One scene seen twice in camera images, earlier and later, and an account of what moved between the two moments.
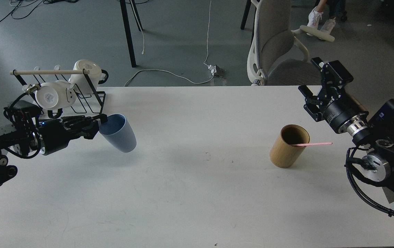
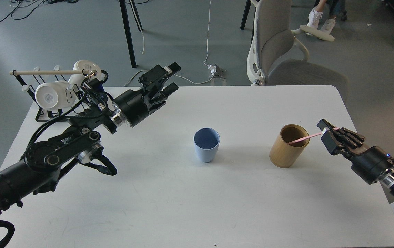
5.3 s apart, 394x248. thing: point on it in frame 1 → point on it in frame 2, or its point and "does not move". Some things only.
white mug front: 54,95 does not move
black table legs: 123,4 does not move
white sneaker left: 314,18 does not move
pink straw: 310,144 → 293,141
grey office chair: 277,57 does not move
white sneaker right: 329,25 does not move
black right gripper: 340,109 → 370,163
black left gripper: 55,134 → 135,105
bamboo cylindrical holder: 283,155 does not move
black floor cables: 47,1 does not move
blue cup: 117,132 → 206,140
